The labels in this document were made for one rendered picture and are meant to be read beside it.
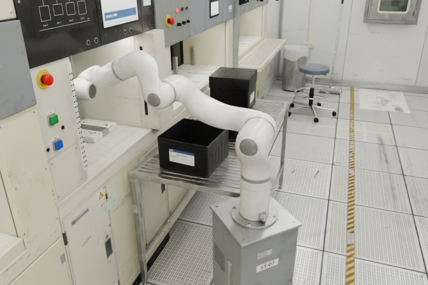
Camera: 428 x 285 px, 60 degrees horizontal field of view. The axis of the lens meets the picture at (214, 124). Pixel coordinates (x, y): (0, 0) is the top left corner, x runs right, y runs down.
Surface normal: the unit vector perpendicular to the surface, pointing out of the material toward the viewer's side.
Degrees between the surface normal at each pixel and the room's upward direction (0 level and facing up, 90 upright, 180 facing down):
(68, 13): 90
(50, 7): 90
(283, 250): 90
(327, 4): 90
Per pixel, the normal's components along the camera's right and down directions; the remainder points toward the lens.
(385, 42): -0.33, 0.37
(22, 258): 0.95, 0.12
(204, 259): 0.00, -0.92
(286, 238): 0.44, 0.35
